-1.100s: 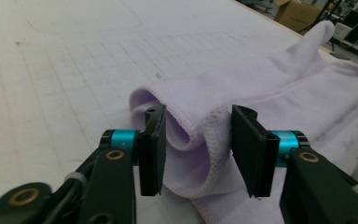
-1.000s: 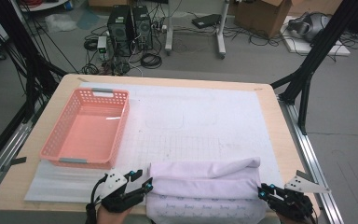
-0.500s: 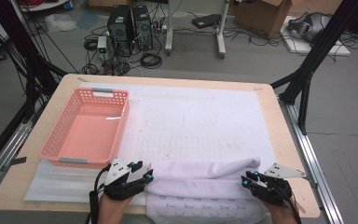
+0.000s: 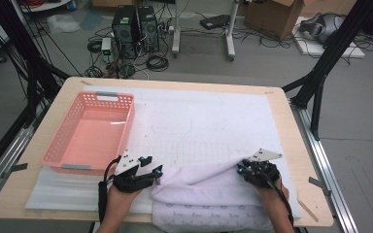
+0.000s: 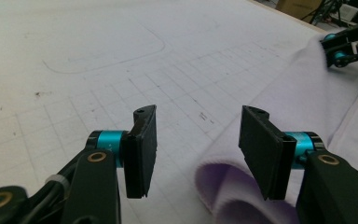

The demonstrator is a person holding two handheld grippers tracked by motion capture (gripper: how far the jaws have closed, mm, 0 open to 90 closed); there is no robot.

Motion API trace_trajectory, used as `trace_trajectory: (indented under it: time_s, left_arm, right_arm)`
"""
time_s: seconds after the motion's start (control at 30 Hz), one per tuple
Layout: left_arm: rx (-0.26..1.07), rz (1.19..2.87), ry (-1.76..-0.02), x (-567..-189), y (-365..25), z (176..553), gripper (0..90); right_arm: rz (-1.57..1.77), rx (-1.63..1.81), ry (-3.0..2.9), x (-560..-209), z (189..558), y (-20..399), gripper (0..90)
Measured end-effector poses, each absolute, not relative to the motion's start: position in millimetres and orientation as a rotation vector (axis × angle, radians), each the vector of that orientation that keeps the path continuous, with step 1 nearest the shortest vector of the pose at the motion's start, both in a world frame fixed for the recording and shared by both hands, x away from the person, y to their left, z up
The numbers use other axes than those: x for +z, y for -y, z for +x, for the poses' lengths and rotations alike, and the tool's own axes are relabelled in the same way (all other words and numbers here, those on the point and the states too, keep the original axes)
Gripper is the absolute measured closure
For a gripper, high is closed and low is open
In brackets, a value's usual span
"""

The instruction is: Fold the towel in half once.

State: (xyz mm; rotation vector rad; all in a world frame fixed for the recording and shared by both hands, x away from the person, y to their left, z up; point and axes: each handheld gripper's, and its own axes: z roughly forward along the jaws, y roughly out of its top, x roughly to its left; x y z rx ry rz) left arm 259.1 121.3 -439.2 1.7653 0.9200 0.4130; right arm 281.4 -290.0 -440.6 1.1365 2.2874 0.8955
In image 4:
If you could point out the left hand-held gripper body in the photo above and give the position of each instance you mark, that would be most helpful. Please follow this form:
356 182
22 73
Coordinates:
126 163

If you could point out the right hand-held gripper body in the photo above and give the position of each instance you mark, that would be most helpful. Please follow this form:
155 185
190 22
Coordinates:
262 173

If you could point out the pink plastic basket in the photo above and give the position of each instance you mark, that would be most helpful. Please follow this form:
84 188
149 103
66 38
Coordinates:
90 155

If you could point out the lavender printed towel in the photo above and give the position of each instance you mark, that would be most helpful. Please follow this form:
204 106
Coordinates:
207 194

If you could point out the person's right hand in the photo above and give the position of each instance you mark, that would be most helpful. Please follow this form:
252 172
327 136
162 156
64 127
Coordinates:
273 197

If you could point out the person's left hand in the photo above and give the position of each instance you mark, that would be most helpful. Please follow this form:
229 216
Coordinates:
119 202

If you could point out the thin wooden strip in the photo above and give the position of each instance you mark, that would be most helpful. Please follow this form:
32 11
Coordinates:
307 209

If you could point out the white grid mat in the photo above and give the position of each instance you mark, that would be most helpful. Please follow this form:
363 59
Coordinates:
207 113

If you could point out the small white device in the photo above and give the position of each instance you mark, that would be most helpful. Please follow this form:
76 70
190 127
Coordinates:
106 45

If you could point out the black computer tower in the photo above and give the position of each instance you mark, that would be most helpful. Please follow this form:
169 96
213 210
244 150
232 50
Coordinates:
124 32
149 29

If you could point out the white floor board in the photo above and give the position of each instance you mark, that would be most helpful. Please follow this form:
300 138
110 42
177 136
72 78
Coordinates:
314 50

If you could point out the white metal stand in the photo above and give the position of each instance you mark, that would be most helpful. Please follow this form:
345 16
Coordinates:
176 32

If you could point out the white power strip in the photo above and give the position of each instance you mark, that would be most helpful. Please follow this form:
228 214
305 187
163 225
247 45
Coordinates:
167 29

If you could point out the flat black device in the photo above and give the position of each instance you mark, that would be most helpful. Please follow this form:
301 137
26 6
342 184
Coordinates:
214 21

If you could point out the open cardboard box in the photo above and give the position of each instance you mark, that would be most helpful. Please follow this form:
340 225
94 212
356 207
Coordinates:
272 19

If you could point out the clear plastic bag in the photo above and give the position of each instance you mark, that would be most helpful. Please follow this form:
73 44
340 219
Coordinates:
63 24

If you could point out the grey headset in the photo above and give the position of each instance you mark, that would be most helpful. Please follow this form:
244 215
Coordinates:
327 27

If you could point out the white round table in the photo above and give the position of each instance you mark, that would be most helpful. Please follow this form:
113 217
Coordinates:
51 6

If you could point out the grey metal bracket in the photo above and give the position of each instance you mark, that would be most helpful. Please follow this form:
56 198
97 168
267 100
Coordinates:
317 183
17 168

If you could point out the aluminium rail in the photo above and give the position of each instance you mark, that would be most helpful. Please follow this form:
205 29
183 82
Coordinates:
323 161
9 152

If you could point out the black metal frame stand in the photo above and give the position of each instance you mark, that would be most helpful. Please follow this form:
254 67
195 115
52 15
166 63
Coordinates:
22 42
336 42

